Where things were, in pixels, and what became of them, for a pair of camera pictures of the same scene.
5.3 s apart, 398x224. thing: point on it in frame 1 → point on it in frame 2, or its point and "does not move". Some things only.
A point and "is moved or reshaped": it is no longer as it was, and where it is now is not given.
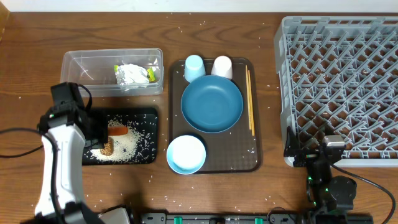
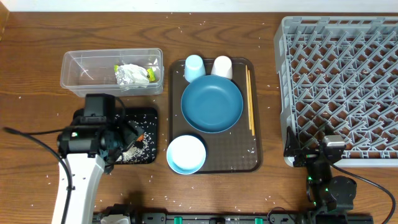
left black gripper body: x=99 y=121 → x=127 y=134
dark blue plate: x=211 y=104 does not move
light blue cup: x=194 y=68 does not move
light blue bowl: x=186 y=154 does not move
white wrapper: x=132 y=74 does not move
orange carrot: x=117 y=130 is moved or reshaped
